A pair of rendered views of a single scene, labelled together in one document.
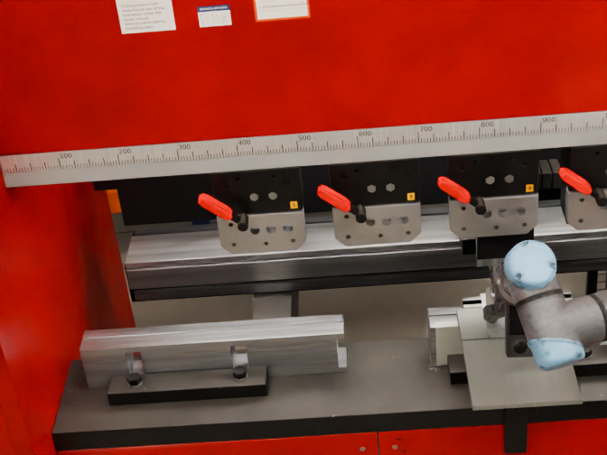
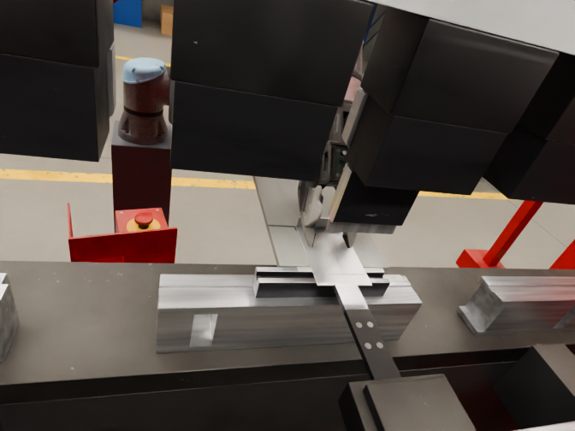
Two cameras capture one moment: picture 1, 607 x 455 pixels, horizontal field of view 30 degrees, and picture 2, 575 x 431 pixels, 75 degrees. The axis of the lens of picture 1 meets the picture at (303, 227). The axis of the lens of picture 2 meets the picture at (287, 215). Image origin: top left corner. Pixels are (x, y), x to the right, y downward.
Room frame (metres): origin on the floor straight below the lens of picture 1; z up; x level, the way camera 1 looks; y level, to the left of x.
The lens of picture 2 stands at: (1.99, -0.62, 1.36)
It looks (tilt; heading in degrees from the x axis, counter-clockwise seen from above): 34 degrees down; 154
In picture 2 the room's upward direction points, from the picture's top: 16 degrees clockwise
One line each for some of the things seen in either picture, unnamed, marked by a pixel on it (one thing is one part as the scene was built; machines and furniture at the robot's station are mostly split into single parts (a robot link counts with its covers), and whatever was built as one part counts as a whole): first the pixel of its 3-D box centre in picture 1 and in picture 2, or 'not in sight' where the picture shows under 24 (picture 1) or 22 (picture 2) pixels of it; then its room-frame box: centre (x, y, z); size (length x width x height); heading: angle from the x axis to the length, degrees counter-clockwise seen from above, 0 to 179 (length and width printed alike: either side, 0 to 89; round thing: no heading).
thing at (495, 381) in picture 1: (516, 353); (312, 215); (1.51, -0.34, 1.00); 0.26 x 0.18 x 0.01; 176
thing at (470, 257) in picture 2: not in sight; (516, 225); (0.79, 1.36, 0.41); 0.25 x 0.20 x 0.83; 176
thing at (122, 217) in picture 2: not in sight; (121, 241); (1.29, -0.67, 0.75); 0.20 x 0.16 x 0.18; 99
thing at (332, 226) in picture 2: (504, 243); (372, 203); (1.66, -0.35, 1.13); 0.10 x 0.02 x 0.10; 86
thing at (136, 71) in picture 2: not in sight; (146, 83); (0.79, -0.62, 0.94); 0.13 x 0.12 x 0.14; 104
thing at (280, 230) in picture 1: (260, 199); not in sight; (1.68, 0.07, 1.26); 0.15 x 0.09 x 0.17; 86
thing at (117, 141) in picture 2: not in sight; (141, 227); (0.79, -0.63, 0.39); 0.18 x 0.18 x 0.78; 0
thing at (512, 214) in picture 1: (490, 182); (434, 107); (1.66, -0.33, 1.26); 0.15 x 0.09 x 0.17; 86
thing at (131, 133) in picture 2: not in sight; (143, 120); (0.79, -0.63, 0.82); 0.15 x 0.15 x 0.10
